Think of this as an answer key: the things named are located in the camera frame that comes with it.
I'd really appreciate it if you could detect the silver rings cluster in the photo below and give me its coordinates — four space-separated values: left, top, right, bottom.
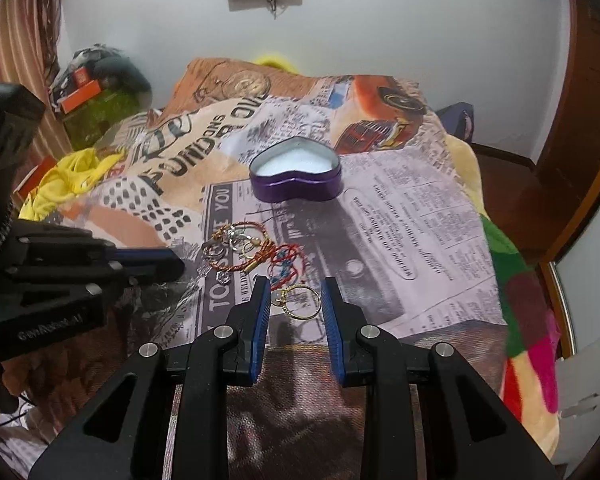
202 224 262 285

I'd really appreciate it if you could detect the orange beaded bracelet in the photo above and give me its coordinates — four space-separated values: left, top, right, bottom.
206 221 276 276

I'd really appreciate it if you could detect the gold ring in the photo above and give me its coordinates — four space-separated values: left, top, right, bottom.
270 284 323 321

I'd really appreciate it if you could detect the red string bracelet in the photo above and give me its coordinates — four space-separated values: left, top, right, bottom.
264 242 308 283

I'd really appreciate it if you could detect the purple heart-shaped tin box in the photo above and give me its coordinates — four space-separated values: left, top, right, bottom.
249 136 343 204

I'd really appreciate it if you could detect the colourful fleece blanket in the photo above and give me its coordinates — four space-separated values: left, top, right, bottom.
444 134 559 457

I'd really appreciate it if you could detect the yellow cloth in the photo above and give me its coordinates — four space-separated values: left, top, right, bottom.
18 148 123 221

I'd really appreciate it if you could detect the white wardrobe sliding door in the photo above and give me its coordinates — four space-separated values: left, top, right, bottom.
550 206 600 479

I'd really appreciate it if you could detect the clutter pile with orange box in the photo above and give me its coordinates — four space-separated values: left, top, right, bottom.
48 44 152 151

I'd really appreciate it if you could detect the newspaper print blanket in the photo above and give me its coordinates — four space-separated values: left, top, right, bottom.
0 58 507 479

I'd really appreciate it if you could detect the brown wooden door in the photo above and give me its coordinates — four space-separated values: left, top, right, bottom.
472 0 600 266

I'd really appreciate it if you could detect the yellow pillow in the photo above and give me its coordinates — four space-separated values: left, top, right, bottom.
253 53 299 75

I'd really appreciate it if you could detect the striped brown curtain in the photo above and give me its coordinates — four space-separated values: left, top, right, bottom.
0 0 72 162

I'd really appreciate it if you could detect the dark blue bag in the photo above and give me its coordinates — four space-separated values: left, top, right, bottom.
436 102 475 143

